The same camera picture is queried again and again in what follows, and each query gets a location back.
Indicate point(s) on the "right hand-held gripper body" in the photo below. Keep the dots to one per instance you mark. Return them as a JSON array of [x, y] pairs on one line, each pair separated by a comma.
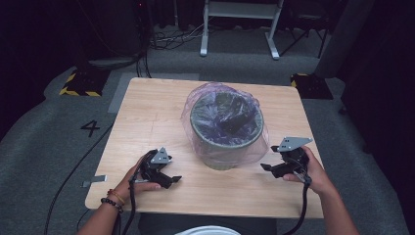
[[295, 163]]

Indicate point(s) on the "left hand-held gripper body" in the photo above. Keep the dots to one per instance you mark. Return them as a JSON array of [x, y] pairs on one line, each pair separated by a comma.
[[153, 168]]

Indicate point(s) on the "green plastic bin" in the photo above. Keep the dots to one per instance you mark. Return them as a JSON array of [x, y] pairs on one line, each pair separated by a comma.
[[223, 167]]

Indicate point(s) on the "purple plastic trash bag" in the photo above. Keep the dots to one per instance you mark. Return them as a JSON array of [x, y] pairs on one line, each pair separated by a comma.
[[221, 107]]

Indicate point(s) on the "person's right hand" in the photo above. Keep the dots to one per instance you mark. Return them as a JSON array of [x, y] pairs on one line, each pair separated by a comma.
[[318, 178]]

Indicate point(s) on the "person's left hand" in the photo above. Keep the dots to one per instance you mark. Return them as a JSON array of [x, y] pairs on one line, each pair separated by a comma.
[[129, 187]]

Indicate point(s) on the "black yellow striped base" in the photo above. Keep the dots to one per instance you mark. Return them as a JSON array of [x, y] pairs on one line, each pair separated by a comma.
[[84, 83], [313, 86]]

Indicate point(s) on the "black folding stand legs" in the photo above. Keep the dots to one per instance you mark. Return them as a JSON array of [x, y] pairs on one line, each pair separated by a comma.
[[306, 32]]

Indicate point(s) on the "grey pillar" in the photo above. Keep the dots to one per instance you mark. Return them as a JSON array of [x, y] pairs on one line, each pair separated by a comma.
[[342, 39]]

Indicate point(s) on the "black equipment stand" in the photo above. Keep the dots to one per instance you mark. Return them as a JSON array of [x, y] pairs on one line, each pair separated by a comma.
[[114, 32]]

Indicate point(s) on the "grey metal table bracket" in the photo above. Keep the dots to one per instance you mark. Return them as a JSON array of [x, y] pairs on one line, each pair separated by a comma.
[[96, 179]]

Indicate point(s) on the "white desk frame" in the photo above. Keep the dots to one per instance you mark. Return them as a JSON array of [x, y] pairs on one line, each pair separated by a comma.
[[241, 9]]

